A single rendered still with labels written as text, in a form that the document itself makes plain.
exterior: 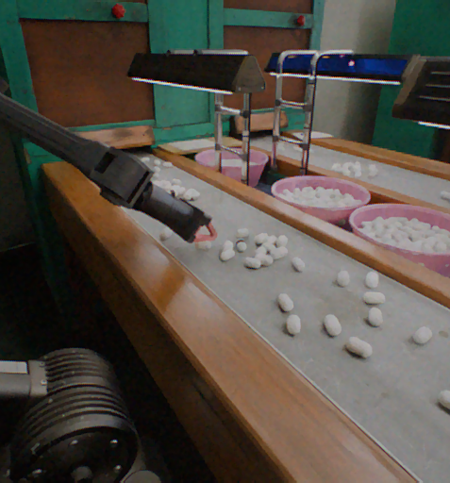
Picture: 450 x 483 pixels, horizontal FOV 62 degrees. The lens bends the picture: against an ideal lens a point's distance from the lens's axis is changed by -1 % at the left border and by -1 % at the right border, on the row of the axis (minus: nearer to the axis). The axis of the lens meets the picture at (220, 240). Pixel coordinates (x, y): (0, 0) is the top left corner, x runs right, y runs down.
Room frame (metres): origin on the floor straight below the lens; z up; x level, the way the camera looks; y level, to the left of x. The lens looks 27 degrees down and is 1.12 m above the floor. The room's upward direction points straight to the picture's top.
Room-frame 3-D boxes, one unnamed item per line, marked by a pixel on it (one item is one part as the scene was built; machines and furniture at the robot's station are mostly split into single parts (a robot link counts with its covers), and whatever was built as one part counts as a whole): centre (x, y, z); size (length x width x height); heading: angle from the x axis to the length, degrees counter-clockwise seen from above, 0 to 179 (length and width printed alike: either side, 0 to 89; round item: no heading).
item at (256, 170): (1.37, -0.04, 0.72); 0.27 x 0.27 x 0.10
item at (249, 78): (1.08, 0.10, 1.08); 0.62 x 0.08 x 0.07; 32
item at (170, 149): (1.56, 0.08, 0.77); 0.33 x 0.15 x 0.01; 122
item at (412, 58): (1.38, -0.37, 1.08); 0.62 x 0.08 x 0.07; 32
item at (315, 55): (1.33, -0.30, 0.90); 0.20 x 0.19 x 0.45; 32
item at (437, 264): (0.77, -0.43, 0.72); 0.27 x 0.27 x 0.10
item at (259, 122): (1.78, -0.18, 0.83); 0.30 x 0.06 x 0.07; 122
